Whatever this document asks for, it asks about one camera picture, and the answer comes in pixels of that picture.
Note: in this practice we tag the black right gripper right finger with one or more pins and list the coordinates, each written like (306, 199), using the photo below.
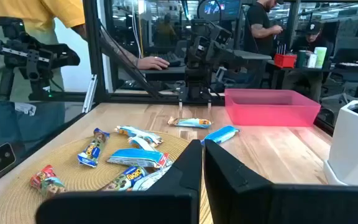
(244, 199)

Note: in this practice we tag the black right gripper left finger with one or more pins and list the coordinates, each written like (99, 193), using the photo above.
(172, 199)

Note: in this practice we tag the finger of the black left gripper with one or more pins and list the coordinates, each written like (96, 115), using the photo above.
(255, 61)
(227, 57)

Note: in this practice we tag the blue Chewy granola bar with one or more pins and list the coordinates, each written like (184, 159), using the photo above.
(126, 179)
(92, 151)
(221, 134)

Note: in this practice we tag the red wrapper granola bar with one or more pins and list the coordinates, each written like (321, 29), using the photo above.
(47, 182)

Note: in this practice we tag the red desk container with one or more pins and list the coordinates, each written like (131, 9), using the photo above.
(284, 61)

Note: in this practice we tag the person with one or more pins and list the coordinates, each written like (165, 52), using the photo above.
(26, 18)
(311, 40)
(261, 28)

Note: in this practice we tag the black computer keyboard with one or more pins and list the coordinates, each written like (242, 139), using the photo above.
(171, 58)

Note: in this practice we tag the dark green mug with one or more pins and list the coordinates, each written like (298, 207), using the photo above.
(301, 59)

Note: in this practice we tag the pink plastic bin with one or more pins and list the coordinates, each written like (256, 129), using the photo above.
(269, 115)

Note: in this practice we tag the white cup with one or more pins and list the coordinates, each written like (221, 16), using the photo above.
(312, 61)

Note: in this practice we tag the light green cup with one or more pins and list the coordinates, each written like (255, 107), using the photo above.
(320, 56)

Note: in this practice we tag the round woven straw placemat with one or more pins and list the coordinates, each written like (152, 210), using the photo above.
(73, 177)

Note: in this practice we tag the white hexagonal planter pot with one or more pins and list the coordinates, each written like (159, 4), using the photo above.
(350, 149)

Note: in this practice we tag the wall screen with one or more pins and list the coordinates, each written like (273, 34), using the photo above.
(222, 7)

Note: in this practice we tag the silver metal bracket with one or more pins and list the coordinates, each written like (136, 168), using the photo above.
(90, 93)

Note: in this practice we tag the black depth camera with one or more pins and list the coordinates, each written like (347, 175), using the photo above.
(2, 157)

